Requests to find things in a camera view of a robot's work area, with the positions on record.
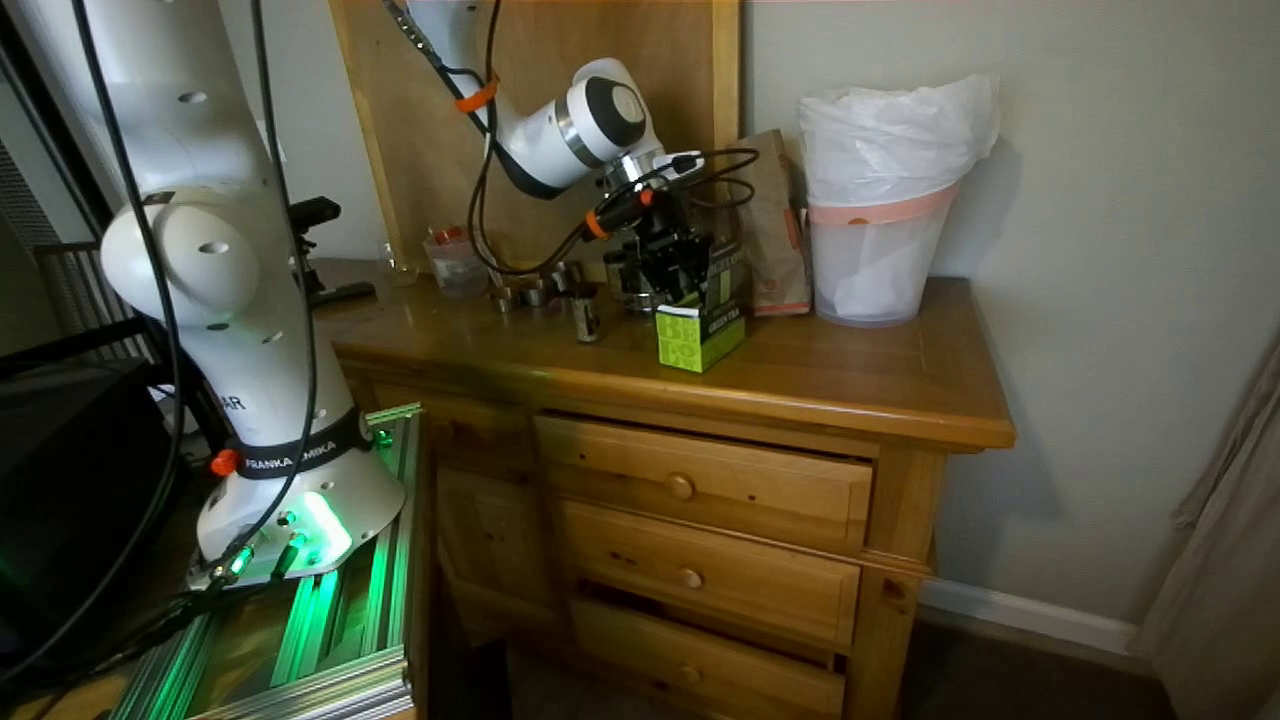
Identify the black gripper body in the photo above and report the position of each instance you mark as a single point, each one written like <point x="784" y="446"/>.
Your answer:
<point x="666" y="239"/>

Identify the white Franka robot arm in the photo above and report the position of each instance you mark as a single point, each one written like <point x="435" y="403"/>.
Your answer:
<point x="240" y="332"/>

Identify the green tea box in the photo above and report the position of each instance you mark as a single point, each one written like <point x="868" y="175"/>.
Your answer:
<point x="683" y="341"/>

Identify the printed brown paper bag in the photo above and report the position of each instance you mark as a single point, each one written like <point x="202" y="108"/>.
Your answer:
<point x="780" y="243"/>

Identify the small steel measuring cup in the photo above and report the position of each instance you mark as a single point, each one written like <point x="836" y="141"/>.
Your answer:
<point x="556" y="291"/>

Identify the medium steel measuring cup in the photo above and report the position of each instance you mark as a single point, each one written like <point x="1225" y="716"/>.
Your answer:
<point x="529" y="291"/>

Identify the wooden dresser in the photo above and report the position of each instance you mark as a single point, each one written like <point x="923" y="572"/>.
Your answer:
<point x="803" y="360"/>

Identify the wooden backboard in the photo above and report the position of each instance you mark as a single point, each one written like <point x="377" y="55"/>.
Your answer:
<point x="600" y="43"/>

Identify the clear plastic measuring jug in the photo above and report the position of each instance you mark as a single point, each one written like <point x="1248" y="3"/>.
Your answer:
<point x="456" y="264"/>

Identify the white trash bin with liner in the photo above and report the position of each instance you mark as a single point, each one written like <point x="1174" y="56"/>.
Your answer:
<point x="894" y="243"/>

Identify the round wooden drawer knob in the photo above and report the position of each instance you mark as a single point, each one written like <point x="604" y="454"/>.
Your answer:
<point x="683" y="486"/>
<point x="689" y="577"/>

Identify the wide wooden drawer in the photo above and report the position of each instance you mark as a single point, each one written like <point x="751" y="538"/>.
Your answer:
<point x="745" y="665"/>
<point x="763" y="572"/>
<point x="745" y="483"/>

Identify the white baseboard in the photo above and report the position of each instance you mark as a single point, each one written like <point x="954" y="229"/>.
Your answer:
<point x="1024" y="622"/>

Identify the beige curtain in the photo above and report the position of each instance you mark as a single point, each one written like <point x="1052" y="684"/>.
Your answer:
<point x="1225" y="572"/>

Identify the black monitor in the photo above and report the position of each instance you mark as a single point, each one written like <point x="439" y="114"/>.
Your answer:
<point x="65" y="506"/>

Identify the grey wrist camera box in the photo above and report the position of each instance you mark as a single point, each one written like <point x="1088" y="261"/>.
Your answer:
<point x="666" y="164"/>

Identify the black camera stand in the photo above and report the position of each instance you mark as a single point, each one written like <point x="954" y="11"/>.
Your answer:
<point x="312" y="212"/>

